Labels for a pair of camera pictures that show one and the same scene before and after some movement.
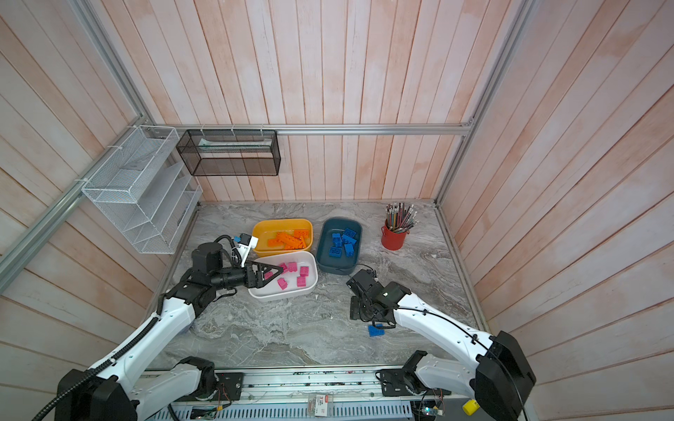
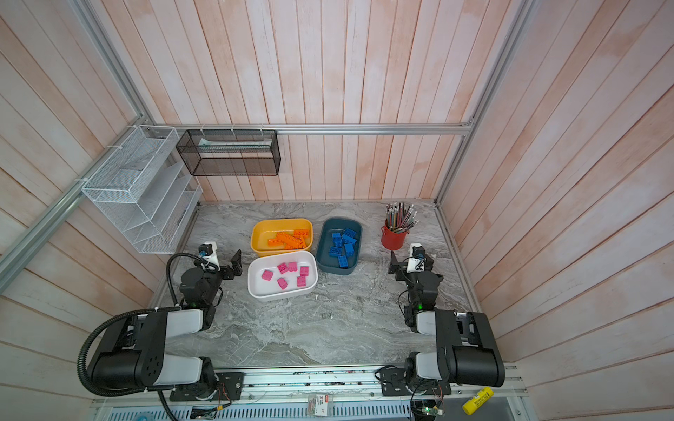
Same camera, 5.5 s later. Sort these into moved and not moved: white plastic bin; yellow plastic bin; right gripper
Moved: right gripper
Not moved: yellow plastic bin; white plastic bin
